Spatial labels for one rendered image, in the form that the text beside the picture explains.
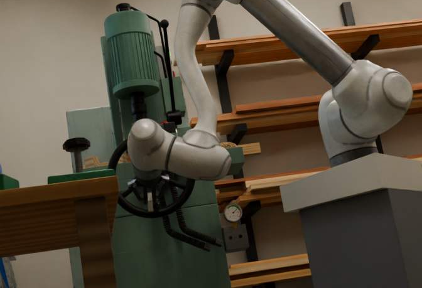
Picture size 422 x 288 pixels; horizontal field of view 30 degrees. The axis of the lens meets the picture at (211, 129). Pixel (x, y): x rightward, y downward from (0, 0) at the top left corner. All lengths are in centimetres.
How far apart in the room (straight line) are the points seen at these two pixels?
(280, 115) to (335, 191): 272
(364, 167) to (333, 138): 21
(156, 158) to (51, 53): 339
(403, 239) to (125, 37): 131
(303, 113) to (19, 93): 190
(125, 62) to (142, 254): 73
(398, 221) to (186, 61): 77
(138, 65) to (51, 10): 271
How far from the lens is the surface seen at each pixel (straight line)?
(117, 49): 301
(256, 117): 499
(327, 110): 250
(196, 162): 215
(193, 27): 238
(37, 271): 518
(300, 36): 232
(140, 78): 295
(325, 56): 232
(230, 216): 270
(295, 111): 502
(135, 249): 273
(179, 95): 320
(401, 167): 245
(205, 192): 277
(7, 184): 127
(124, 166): 278
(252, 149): 298
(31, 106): 539
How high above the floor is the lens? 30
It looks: 14 degrees up
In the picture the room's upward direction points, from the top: 9 degrees counter-clockwise
